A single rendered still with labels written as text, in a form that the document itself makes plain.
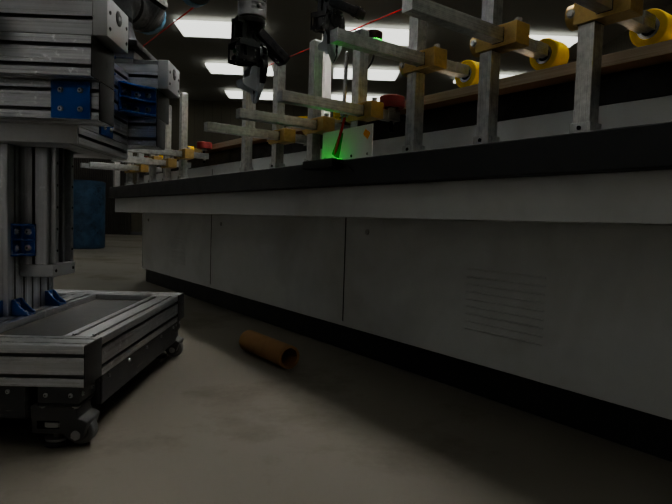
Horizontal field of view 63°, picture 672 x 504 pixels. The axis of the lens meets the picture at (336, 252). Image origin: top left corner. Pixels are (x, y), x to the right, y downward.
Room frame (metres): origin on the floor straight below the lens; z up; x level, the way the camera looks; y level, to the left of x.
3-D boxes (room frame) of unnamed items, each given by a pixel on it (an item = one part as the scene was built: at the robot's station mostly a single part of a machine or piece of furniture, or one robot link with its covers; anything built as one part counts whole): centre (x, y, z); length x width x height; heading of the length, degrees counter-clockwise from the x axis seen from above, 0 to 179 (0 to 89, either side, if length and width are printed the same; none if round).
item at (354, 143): (1.75, -0.02, 0.75); 0.26 x 0.01 x 0.10; 36
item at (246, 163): (2.35, 0.39, 0.92); 0.05 x 0.04 x 0.45; 36
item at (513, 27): (1.32, -0.37, 0.94); 0.13 x 0.06 x 0.05; 36
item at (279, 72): (2.14, 0.24, 0.90); 0.03 x 0.03 x 0.48; 36
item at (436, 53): (1.52, -0.22, 0.94); 0.13 x 0.06 x 0.05; 36
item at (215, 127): (2.05, 0.29, 0.82); 0.43 x 0.03 x 0.04; 126
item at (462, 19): (1.27, -0.33, 0.95); 0.50 x 0.04 x 0.04; 126
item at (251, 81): (1.45, 0.23, 0.86); 0.06 x 0.03 x 0.09; 126
